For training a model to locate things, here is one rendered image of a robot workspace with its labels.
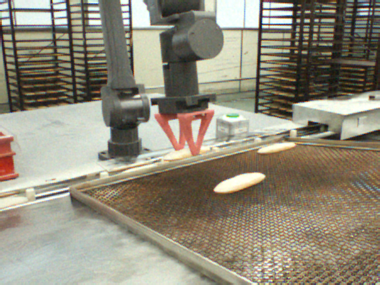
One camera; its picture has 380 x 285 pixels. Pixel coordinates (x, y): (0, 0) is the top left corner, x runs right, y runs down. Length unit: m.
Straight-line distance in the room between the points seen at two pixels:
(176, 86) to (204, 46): 0.10
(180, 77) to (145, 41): 5.17
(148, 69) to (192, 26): 5.27
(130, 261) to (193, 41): 0.31
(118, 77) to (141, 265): 0.63
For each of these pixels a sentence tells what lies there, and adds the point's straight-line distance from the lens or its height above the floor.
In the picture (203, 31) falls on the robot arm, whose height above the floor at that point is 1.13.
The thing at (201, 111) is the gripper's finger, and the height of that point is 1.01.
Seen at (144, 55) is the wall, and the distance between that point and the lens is 5.76.
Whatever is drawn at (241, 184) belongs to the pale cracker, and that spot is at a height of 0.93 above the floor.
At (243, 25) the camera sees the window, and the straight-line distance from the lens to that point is 6.91.
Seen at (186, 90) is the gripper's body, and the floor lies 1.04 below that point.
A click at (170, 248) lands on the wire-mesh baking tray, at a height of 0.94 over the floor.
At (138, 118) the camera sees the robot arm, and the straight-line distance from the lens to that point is 0.91.
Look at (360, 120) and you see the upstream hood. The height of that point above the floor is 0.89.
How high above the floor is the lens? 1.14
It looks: 17 degrees down
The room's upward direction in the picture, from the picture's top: straight up
